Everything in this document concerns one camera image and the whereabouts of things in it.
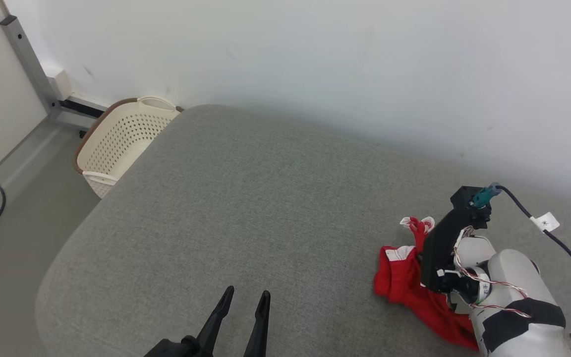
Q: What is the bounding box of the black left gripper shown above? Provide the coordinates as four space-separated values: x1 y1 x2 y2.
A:
144 286 271 357

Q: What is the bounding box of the grey fabric sofa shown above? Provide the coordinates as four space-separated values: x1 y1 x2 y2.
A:
35 104 571 357

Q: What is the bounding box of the grey metal post frame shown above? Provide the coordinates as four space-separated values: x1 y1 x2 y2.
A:
0 15 113 130

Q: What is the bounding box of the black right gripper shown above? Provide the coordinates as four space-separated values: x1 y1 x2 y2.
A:
420 211 489 293

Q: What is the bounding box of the cream perforated laundry basket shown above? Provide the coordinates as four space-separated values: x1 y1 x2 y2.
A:
74 97 184 199

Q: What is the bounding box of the red shorts white striped waistband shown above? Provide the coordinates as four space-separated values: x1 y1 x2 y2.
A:
374 217 479 350

